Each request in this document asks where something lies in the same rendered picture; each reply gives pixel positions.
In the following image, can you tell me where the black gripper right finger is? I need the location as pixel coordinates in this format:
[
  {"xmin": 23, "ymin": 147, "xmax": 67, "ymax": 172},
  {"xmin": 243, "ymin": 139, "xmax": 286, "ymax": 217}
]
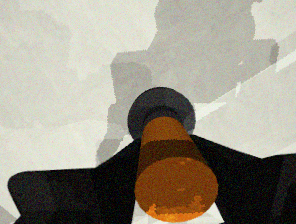
[{"xmin": 189, "ymin": 134, "xmax": 296, "ymax": 224}]

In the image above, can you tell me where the orange knob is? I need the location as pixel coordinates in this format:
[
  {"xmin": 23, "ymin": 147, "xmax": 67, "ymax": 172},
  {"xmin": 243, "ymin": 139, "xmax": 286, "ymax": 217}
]
[{"xmin": 134, "ymin": 116, "xmax": 218, "ymax": 223}]

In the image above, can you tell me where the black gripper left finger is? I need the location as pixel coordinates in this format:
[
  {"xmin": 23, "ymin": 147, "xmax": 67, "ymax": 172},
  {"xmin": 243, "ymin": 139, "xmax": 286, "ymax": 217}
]
[{"xmin": 7, "ymin": 138, "xmax": 141, "ymax": 224}]

